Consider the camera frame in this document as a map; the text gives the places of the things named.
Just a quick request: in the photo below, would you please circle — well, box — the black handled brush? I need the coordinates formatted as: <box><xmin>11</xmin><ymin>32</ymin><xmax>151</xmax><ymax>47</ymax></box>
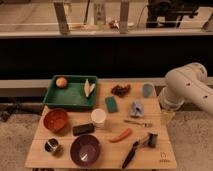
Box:
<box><xmin>122</xmin><ymin>133</ymin><xmax>158</xmax><ymax>169</ymax></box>

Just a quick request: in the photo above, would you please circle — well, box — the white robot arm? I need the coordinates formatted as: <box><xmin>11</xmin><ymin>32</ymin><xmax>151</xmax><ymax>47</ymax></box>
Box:
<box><xmin>158</xmin><ymin>62</ymin><xmax>213</xmax><ymax>116</ymax></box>

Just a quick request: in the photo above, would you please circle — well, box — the red-brown bowl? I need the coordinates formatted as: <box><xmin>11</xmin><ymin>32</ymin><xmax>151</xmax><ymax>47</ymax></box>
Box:
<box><xmin>43</xmin><ymin>108</ymin><xmax>68</xmax><ymax>133</ymax></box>

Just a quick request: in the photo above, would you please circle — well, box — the purple bowl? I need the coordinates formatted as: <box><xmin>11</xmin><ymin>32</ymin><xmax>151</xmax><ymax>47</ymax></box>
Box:
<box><xmin>70</xmin><ymin>134</ymin><xmax>101</xmax><ymax>167</ymax></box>

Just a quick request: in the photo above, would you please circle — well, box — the dark grape bunch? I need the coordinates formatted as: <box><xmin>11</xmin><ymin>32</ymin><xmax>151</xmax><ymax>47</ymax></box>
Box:
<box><xmin>111</xmin><ymin>85</ymin><xmax>131</xmax><ymax>98</ymax></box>

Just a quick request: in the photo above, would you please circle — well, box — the green sponge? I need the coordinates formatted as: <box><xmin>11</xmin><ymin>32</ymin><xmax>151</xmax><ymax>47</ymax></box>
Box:
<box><xmin>105</xmin><ymin>96</ymin><xmax>118</xmax><ymax>113</ymax></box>

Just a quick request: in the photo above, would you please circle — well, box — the white cup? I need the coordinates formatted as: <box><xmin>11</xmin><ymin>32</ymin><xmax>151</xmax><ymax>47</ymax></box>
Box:
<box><xmin>91</xmin><ymin>108</ymin><xmax>107</xmax><ymax>128</ymax></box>

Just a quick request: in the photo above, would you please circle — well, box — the blue crumpled cloth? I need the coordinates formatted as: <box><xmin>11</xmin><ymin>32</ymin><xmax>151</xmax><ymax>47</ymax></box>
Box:
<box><xmin>130</xmin><ymin>101</ymin><xmax>144</xmax><ymax>118</ymax></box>

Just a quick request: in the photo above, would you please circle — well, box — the blue-grey cup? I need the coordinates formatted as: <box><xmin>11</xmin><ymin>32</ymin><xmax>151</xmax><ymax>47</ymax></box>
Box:
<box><xmin>142</xmin><ymin>83</ymin><xmax>154</xmax><ymax>98</ymax></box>

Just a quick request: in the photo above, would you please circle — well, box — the green plastic tray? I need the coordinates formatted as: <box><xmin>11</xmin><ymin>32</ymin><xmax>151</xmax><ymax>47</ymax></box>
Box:
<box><xmin>43</xmin><ymin>75</ymin><xmax>98</xmax><ymax>110</ymax></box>

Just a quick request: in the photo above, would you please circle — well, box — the orange ball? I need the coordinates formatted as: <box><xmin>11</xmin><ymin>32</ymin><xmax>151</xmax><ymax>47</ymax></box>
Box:
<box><xmin>56</xmin><ymin>77</ymin><xmax>68</xmax><ymax>88</ymax></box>

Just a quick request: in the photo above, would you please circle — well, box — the black rectangular block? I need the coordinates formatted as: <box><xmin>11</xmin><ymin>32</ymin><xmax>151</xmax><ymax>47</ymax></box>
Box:
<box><xmin>73</xmin><ymin>123</ymin><xmax>94</xmax><ymax>136</ymax></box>

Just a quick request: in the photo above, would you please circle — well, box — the orange carrot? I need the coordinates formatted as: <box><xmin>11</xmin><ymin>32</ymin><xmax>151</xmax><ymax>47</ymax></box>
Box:
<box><xmin>109</xmin><ymin>128</ymin><xmax>132</xmax><ymax>143</ymax></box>

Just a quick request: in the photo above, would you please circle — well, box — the metal fork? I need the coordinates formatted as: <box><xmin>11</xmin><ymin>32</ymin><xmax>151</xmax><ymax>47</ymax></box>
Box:
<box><xmin>124</xmin><ymin>120</ymin><xmax>153</xmax><ymax>128</ymax></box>

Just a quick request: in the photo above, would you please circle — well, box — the small metal cup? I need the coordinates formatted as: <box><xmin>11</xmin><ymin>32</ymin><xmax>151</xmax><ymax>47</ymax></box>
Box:
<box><xmin>44</xmin><ymin>138</ymin><xmax>60</xmax><ymax>154</ymax></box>

